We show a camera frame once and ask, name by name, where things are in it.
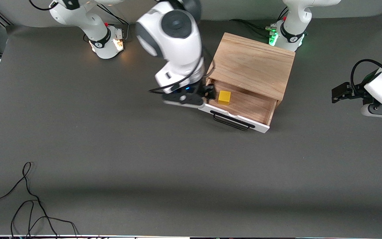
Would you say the yellow wooden cube block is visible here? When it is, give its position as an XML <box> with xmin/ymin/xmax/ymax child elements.
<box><xmin>218</xmin><ymin>90</ymin><xmax>231</xmax><ymax>106</ymax></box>

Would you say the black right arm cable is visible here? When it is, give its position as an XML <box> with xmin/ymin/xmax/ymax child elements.
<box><xmin>29</xmin><ymin>0</ymin><xmax>215</xmax><ymax>95</ymax></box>

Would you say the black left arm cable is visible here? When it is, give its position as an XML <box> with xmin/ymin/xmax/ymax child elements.
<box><xmin>350</xmin><ymin>59</ymin><xmax>382</xmax><ymax>98</ymax></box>

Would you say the thin black loose cable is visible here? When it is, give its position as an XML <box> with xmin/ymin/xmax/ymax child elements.
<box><xmin>0</xmin><ymin>162</ymin><xmax>80</xmax><ymax>239</ymax></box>

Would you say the white-fronted wooden drawer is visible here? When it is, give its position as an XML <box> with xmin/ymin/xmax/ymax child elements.
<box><xmin>198</xmin><ymin>79</ymin><xmax>278</xmax><ymax>134</ymax></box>

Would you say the wooden drawer cabinet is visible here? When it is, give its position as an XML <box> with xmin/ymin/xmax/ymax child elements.
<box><xmin>205</xmin><ymin>32</ymin><xmax>296</xmax><ymax>108</ymax></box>

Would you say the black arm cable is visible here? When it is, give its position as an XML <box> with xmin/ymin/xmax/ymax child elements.
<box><xmin>350</xmin><ymin>59</ymin><xmax>382</xmax><ymax>98</ymax></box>
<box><xmin>29</xmin><ymin>0</ymin><xmax>215</xmax><ymax>95</ymax></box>

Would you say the black metal drawer handle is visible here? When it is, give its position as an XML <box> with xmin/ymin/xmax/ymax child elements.
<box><xmin>210</xmin><ymin>111</ymin><xmax>255</xmax><ymax>131</ymax></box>

